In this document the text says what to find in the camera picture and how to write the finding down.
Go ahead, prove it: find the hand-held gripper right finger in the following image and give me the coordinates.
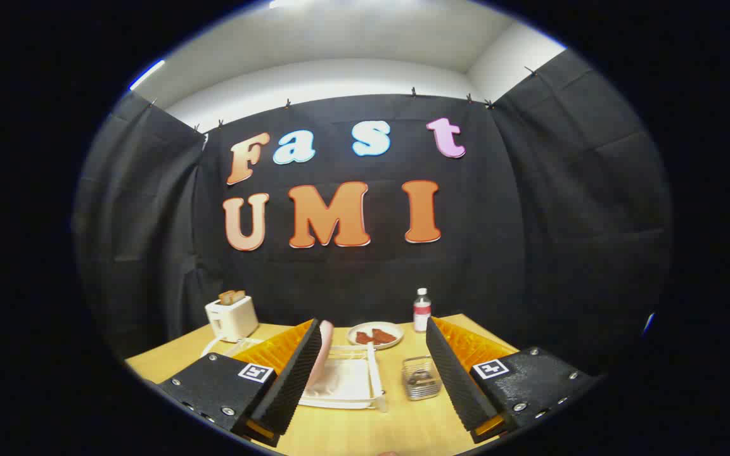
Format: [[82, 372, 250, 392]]
[[426, 317, 600, 444]]

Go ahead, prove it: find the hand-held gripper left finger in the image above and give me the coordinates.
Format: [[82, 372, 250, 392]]
[[157, 319, 323, 447]]

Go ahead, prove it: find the metal wire basket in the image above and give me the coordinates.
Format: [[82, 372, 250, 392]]
[[401, 356, 443, 401]]

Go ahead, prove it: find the pink plate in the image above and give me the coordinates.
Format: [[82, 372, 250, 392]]
[[306, 320, 334, 388]]

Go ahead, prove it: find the white dish rack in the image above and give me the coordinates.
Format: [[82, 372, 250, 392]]
[[203, 336, 388, 412]]

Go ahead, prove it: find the white plate with meat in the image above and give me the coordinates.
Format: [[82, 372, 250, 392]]
[[347, 322, 404, 350]]

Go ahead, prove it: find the clear bottle red label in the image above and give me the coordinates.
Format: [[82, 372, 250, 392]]
[[413, 288, 432, 333]]

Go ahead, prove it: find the white toaster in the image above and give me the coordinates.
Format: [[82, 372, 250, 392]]
[[205, 295, 259, 343]]

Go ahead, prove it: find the black backdrop cloth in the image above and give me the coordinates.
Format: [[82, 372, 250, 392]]
[[74, 49, 673, 374]]

